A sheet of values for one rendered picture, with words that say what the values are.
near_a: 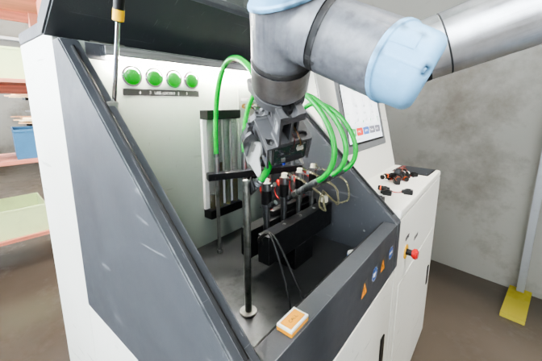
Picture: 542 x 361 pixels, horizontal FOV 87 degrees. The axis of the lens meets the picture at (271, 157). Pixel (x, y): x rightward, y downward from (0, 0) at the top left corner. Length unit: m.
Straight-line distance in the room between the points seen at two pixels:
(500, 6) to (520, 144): 2.16
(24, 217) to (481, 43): 2.97
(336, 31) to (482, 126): 2.32
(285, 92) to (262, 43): 0.07
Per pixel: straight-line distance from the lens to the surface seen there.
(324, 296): 0.62
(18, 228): 3.03
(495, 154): 2.56
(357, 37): 0.28
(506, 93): 2.54
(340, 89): 1.21
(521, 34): 0.42
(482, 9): 0.41
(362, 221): 1.01
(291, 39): 0.30
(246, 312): 0.76
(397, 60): 0.27
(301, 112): 0.37
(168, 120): 0.88
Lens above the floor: 1.31
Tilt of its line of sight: 11 degrees down
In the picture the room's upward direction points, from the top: straight up
